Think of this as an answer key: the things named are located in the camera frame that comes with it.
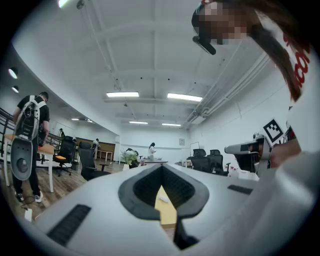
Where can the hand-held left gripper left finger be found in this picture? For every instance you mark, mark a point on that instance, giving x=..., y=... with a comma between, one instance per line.
x=127, y=197

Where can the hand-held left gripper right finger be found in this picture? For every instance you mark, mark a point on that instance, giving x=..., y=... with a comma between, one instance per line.
x=197, y=197

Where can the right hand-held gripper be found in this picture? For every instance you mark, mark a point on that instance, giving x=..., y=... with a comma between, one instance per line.
x=266, y=152

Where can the person's right forearm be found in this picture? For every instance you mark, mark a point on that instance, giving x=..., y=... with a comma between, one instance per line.
x=285, y=153

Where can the black mesh office chair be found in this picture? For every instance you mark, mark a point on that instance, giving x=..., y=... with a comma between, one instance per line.
x=218, y=161
x=201, y=161

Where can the white ribbed vase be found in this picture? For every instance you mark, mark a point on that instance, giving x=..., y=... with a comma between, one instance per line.
x=126, y=167

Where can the green plant with blue flowers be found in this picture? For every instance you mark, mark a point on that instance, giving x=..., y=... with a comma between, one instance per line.
x=130, y=157

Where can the white whiteboard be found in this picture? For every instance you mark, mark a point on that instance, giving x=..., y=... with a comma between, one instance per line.
x=194, y=145

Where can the dark low table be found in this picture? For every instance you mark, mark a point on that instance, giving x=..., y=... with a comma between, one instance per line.
x=156, y=161

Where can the white ceiling air conditioner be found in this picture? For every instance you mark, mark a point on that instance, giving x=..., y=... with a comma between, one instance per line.
x=198, y=120

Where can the black high-back office chair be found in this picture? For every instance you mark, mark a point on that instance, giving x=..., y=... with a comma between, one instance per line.
x=87, y=160

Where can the wooden counter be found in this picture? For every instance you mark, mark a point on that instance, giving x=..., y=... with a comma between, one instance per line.
x=107, y=146

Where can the white ceiling pipes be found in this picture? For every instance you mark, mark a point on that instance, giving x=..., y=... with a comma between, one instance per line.
x=237, y=85

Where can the black office chair orange cushion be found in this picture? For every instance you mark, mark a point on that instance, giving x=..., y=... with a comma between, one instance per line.
x=66, y=150

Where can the person's white shirt red print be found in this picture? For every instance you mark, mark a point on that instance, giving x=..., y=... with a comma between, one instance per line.
x=307, y=112

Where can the white table wooden top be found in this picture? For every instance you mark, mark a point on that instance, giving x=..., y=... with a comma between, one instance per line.
x=46, y=149

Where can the white power adapter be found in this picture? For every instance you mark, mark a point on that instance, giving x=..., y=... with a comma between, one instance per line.
x=28, y=215

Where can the grey oval device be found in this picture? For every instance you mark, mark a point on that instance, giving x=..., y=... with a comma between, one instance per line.
x=22, y=160

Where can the person's face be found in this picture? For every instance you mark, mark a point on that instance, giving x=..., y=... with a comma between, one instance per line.
x=225, y=25

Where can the black metal railing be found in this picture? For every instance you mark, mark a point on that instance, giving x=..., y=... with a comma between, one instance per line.
x=6, y=122

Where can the round ceiling lamp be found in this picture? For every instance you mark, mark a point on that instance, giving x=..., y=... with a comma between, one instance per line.
x=12, y=73
x=15, y=89

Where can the grey wall poster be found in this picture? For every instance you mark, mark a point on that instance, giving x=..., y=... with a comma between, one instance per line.
x=181, y=141

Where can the black head-mounted camera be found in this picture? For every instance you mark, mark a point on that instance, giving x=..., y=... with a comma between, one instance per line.
x=205, y=46

